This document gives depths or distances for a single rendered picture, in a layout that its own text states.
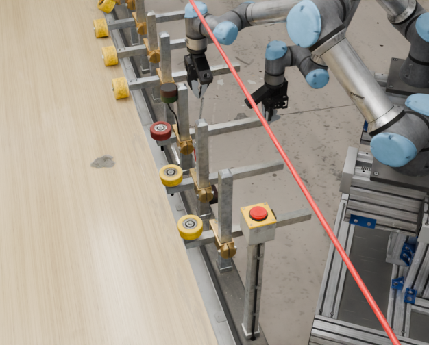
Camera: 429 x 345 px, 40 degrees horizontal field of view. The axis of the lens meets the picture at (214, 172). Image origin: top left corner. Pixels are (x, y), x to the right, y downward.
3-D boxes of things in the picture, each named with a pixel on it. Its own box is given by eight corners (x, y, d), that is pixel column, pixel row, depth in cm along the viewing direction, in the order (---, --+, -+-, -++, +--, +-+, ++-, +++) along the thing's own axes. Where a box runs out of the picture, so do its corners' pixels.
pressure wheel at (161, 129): (170, 141, 231) (168, 118, 223) (175, 154, 225) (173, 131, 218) (149, 145, 229) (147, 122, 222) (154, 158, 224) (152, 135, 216)
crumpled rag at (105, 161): (114, 154, 210) (114, 149, 208) (116, 167, 205) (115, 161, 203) (90, 157, 208) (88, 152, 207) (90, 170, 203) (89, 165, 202)
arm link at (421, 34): (419, 64, 209) (428, 30, 199) (400, 45, 218) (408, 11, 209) (449, 59, 211) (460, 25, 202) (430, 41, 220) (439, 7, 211)
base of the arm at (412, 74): (440, 69, 224) (447, 46, 218) (439, 91, 214) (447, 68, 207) (400, 63, 228) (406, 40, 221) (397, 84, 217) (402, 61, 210)
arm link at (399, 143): (440, 138, 167) (329, -21, 164) (416, 165, 159) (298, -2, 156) (409, 152, 177) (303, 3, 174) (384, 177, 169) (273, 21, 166)
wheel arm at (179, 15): (203, 13, 281) (203, 5, 278) (205, 16, 278) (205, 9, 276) (99, 28, 270) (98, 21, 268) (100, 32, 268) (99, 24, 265)
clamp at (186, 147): (185, 132, 232) (184, 122, 228) (194, 153, 222) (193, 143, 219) (170, 135, 230) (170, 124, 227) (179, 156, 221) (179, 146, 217)
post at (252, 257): (254, 324, 181) (262, 224, 151) (260, 337, 178) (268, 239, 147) (240, 327, 180) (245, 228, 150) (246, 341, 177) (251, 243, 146)
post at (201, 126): (206, 219, 220) (205, 116, 187) (209, 226, 218) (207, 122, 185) (197, 221, 219) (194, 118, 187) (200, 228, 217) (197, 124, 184)
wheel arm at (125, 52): (219, 38, 263) (219, 31, 261) (222, 42, 261) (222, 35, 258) (108, 56, 253) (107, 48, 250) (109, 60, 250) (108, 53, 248)
